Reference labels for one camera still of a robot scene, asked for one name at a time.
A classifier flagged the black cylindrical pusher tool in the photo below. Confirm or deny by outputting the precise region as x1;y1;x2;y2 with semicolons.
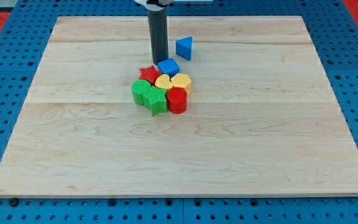
147;8;168;65

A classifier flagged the blue triangle block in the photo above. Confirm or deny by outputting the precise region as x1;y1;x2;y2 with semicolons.
175;36;193;61

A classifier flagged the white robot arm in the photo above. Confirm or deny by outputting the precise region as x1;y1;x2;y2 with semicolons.
135;0;173;65

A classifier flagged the yellow hexagon block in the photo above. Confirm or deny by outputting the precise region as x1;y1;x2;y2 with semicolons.
170;73;192;95

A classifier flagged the blue cube block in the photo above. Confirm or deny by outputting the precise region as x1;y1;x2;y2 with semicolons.
158;58;180;77

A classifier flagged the red star block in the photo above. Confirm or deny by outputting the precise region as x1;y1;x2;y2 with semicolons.
139;65;162;86

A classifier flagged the yellow heart block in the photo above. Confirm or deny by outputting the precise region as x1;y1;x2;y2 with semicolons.
155;74;173;90

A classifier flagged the green cylinder block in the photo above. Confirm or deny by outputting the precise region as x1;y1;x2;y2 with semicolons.
131;80;151;106

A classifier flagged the red cylinder block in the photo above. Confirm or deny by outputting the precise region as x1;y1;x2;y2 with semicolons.
167;88;188;114

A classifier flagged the green star block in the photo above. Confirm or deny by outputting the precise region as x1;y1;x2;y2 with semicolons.
143;86;167;116

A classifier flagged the light wooden board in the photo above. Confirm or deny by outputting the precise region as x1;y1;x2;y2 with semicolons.
0;16;358;198

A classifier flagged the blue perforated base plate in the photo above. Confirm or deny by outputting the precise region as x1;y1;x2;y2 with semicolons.
0;1;358;223

